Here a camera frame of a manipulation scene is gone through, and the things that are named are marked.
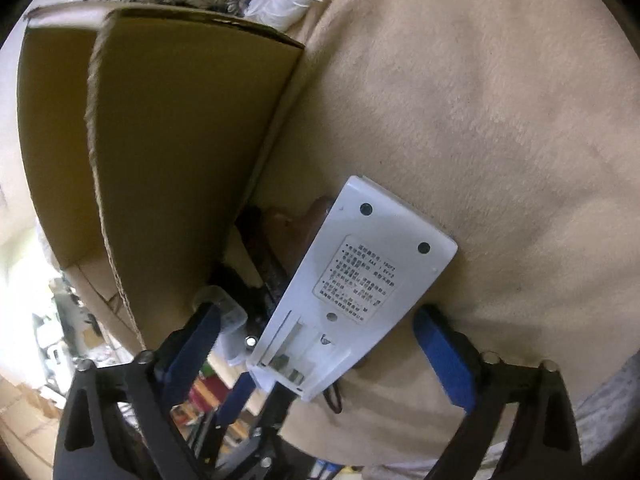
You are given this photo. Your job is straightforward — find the black rectangular device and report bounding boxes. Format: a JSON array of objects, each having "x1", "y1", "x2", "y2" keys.
[{"x1": 235, "y1": 205, "x2": 291, "y2": 311}]

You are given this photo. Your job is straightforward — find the cardboard box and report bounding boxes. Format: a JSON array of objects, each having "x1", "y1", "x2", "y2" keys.
[{"x1": 17, "y1": 2, "x2": 306, "y2": 356}]

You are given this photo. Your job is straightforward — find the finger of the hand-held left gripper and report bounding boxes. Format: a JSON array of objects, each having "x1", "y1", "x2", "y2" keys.
[
  {"x1": 190, "y1": 374, "x2": 257, "y2": 480},
  {"x1": 230, "y1": 310, "x2": 297, "y2": 480}
]

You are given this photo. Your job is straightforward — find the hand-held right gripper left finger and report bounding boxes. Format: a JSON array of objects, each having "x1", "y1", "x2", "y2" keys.
[{"x1": 52, "y1": 304, "x2": 222, "y2": 480}]

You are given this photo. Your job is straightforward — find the beige blanket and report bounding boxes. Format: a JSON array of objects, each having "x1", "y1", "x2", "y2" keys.
[{"x1": 205, "y1": 0, "x2": 640, "y2": 476}]

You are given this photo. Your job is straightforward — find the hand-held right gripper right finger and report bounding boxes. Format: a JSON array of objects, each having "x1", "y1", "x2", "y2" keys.
[{"x1": 412, "y1": 304, "x2": 583, "y2": 480}]

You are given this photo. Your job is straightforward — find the white small bottle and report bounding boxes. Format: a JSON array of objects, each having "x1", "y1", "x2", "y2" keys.
[{"x1": 192, "y1": 285, "x2": 249, "y2": 367}]

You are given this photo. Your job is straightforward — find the white battery device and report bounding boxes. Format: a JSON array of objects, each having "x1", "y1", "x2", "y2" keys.
[{"x1": 246, "y1": 175, "x2": 458, "y2": 403}]

